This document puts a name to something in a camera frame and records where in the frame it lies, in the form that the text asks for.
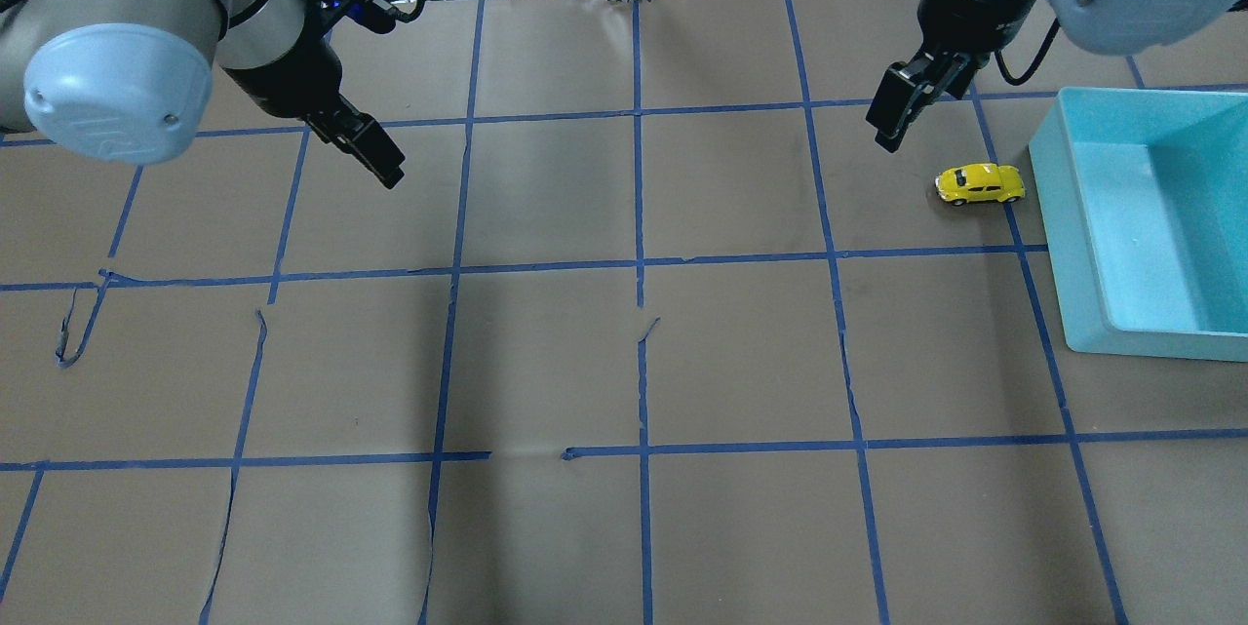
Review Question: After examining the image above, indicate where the light blue plastic bin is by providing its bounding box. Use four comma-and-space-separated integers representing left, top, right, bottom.
1030, 87, 1247, 362

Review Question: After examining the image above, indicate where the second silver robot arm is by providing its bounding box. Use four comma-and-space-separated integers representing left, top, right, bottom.
1, 0, 406, 188

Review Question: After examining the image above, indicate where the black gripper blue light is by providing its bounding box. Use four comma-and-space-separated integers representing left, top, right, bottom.
866, 0, 1035, 153

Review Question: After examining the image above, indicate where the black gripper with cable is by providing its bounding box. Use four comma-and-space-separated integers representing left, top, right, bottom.
218, 0, 406, 190

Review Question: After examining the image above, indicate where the yellow toy beetle car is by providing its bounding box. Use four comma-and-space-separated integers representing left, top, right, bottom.
934, 163, 1027, 207

